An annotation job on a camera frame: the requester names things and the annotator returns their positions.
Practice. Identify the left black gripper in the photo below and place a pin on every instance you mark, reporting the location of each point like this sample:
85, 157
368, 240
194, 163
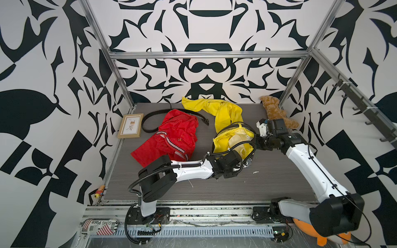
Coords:
230, 173

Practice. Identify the small red yellow toy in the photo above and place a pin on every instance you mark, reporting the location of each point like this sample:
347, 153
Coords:
99, 192

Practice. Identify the orange shark plush toy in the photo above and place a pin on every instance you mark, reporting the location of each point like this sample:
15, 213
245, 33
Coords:
308, 229

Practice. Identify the wooden framed picture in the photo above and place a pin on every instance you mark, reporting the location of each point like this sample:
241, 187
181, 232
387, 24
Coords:
131, 126

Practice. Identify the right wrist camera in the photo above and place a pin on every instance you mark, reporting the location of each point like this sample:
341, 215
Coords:
262, 127

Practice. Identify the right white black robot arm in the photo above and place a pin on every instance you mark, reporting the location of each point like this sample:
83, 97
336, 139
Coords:
337, 210

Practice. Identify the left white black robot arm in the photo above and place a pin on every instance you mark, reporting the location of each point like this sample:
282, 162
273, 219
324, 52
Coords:
158, 177

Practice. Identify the yellow trousers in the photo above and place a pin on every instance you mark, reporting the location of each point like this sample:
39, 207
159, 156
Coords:
225, 113

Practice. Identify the white cable duct strip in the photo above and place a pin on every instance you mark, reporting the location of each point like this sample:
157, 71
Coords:
213, 231

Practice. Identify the brown teddy bear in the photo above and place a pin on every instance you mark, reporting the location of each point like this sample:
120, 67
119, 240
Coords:
271, 105

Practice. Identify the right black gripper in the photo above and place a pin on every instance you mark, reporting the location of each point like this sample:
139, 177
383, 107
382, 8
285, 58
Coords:
257, 145

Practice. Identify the red white printed box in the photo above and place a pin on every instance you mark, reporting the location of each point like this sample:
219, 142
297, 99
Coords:
99, 227

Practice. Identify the small green circuit board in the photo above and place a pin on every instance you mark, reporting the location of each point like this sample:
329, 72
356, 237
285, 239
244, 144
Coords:
280, 235

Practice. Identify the red trousers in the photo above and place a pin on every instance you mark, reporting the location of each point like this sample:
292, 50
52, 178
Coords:
176, 138

